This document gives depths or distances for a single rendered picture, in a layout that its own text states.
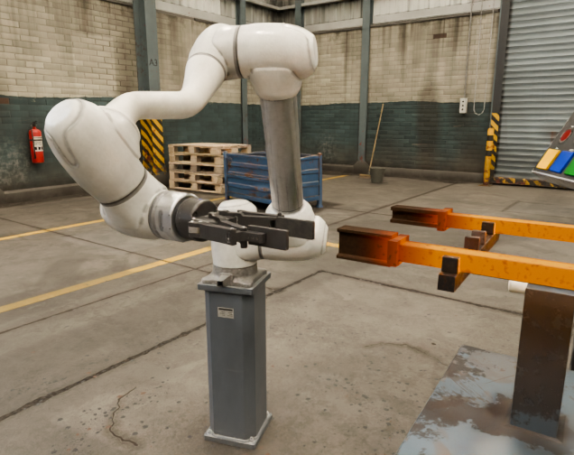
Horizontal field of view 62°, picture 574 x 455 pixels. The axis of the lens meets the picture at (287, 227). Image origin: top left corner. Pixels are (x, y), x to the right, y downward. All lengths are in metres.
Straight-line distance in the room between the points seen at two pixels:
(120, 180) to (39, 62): 7.10
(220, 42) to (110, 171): 0.56
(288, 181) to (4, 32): 6.64
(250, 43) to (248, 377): 1.09
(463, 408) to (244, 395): 1.07
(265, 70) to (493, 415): 0.90
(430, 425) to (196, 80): 0.87
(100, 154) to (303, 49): 0.62
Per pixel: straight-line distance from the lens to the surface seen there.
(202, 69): 1.23
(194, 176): 7.97
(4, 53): 7.73
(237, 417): 1.83
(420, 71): 9.91
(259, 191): 6.17
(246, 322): 1.65
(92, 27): 8.44
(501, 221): 0.85
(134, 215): 0.89
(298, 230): 0.77
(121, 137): 0.85
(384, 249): 0.66
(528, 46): 9.39
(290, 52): 1.24
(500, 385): 0.91
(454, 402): 0.84
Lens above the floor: 1.14
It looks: 13 degrees down
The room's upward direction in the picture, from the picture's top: straight up
